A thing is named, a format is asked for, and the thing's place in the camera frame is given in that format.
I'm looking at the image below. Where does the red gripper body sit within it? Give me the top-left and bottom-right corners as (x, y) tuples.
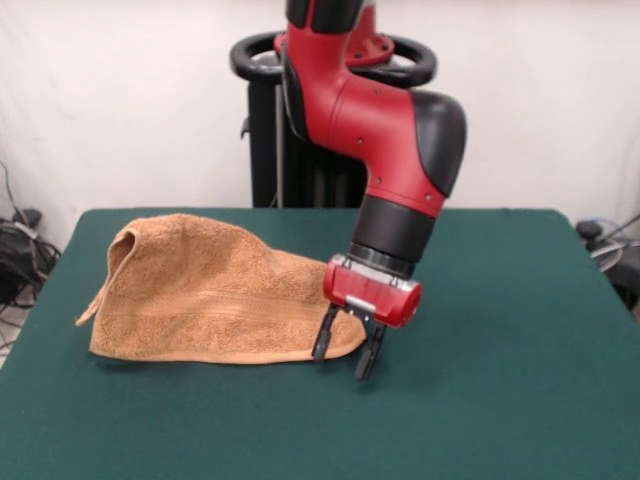
(322, 253), (424, 330)

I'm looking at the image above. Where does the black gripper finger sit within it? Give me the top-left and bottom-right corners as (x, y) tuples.
(353, 323), (387, 382)
(310, 303), (341, 362)

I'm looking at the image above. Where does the tan terry towel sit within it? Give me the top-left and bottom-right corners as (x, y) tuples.
(74, 213), (367, 365)

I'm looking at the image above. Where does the dark green table cloth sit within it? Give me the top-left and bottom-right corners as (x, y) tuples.
(0, 207), (640, 480)

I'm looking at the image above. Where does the grey round stand foot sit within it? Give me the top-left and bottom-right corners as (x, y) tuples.
(589, 238), (625, 272)

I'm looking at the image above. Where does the black power brick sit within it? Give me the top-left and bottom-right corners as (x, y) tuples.
(13, 207), (44, 227)

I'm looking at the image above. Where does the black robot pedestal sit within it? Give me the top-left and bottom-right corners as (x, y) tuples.
(229, 32), (439, 209)

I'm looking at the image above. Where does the black cable bundle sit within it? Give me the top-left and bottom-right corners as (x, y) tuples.
(0, 159), (64, 321)

